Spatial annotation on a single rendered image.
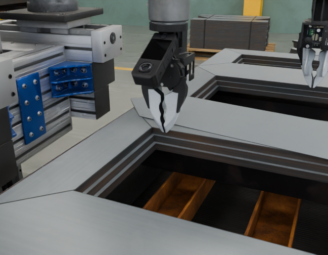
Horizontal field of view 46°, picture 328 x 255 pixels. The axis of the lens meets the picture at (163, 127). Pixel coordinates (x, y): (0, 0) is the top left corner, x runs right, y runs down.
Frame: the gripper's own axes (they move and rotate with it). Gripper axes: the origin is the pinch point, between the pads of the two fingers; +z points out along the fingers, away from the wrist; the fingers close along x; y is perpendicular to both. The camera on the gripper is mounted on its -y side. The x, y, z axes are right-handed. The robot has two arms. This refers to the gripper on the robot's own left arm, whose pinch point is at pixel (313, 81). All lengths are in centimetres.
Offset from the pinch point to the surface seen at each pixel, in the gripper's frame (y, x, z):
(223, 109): 10.8, -17.9, 5.8
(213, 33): -408, -145, 56
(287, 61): -51, -11, 7
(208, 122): 19.9, -18.5, 5.8
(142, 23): -667, -380, 85
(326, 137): 18.4, 4.4, 5.9
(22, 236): 64, -28, 6
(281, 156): 27.1, -2.5, 7.3
